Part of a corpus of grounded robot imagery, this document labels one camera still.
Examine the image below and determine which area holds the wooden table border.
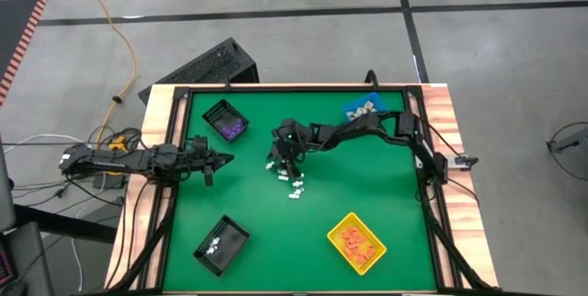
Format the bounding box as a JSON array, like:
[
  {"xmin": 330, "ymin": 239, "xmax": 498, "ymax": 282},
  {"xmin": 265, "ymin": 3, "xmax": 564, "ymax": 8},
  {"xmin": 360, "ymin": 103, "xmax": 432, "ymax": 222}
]
[{"xmin": 104, "ymin": 83, "xmax": 500, "ymax": 293}]

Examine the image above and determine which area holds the blue plastic mesh basket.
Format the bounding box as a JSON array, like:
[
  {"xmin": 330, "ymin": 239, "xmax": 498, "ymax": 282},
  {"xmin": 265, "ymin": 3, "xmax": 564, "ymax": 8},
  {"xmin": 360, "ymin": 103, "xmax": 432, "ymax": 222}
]
[{"xmin": 342, "ymin": 91, "xmax": 392, "ymax": 122}]

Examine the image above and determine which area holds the yellow plastic mesh basket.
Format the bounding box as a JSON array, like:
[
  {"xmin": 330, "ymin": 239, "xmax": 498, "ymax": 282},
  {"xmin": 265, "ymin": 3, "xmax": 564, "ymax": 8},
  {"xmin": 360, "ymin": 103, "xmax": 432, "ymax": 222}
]
[{"xmin": 326, "ymin": 211, "xmax": 388, "ymax": 277}]

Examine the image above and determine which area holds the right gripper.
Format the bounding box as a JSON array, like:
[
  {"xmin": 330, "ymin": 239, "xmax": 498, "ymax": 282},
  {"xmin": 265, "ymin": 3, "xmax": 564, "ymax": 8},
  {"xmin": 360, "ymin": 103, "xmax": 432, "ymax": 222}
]
[{"xmin": 268, "ymin": 119, "xmax": 309, "ymax": 178}]

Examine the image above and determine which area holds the black computer tower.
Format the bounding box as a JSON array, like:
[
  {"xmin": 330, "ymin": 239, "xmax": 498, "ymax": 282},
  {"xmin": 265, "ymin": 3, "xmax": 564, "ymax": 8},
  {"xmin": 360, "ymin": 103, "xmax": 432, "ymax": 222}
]
[{"xmin": 137, "ymin": 37, "xmax": 261, "ymax": 104}]

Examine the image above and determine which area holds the hazard-striped black floor mat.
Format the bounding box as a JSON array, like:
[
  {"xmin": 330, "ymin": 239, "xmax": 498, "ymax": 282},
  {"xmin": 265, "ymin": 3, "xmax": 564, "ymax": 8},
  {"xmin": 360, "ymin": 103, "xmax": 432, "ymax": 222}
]
[{"xmin": 0, "ymin": 0, "xmax": 49, "ymax": 104}]

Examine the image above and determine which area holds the white floor cable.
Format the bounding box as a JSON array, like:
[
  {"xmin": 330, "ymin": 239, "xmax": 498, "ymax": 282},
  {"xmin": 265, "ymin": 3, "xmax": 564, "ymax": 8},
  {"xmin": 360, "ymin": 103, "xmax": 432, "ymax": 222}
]
[{"xmin": 13, "ymin": 132, "xmax": 86, "ymax": 148}]

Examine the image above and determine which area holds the small grey hub box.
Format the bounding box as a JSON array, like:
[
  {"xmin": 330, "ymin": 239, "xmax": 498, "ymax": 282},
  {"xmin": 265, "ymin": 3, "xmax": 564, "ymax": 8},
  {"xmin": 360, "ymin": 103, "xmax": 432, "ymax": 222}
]
[{"xmin": 452, "ymin": 153, "xmax": 480, "ymax": 169}]

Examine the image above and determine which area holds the orange cable plug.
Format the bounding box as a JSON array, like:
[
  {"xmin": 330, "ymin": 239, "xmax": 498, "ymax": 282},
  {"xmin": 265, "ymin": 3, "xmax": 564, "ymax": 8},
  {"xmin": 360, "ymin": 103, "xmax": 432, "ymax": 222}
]
[{"xmin": 109, "ymin": 134, "xmax": 130, "ymax": 153}]

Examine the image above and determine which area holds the black plastic mesh basket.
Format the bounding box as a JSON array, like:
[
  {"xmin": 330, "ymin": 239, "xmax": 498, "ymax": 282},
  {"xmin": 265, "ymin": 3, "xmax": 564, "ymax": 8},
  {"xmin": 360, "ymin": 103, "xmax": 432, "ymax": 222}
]
[
  {"xmin": 200, "ymin": 98, "xmax": 251, "ymax": 143},
  {"xmin": 192, "ymin": 214, "xmax": 252, "ymax": 278}
]

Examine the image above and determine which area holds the black floor cable loop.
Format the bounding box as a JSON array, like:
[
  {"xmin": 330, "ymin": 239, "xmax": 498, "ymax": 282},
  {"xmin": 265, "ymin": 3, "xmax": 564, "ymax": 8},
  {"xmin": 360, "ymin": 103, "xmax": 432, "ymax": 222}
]
[{"xmin": 545, "ymin": 120, "xmax": 588, "ymax": 200}]

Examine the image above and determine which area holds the yellow cable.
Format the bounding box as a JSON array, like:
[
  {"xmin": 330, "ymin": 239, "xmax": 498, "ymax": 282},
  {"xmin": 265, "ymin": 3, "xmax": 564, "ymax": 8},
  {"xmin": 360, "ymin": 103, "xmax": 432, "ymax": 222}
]
[{"xmin": 71, "ymin": 0, "xmax": 139, "ymax": 139}]

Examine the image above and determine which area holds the black clamp mount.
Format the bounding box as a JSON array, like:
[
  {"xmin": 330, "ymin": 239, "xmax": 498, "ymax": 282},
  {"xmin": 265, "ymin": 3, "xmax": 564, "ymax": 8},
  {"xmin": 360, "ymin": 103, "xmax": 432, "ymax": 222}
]
[{"xmin": 365, "ymin": 69, "xmax": 382, "ymax": 91}]

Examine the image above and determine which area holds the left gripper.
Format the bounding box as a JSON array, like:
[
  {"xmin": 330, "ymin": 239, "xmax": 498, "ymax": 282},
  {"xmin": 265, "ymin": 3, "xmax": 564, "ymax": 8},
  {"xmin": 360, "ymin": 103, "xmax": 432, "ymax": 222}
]
[{"xmin": 183, "ymin": 146, "xmax": 235, "ymax": 188}]

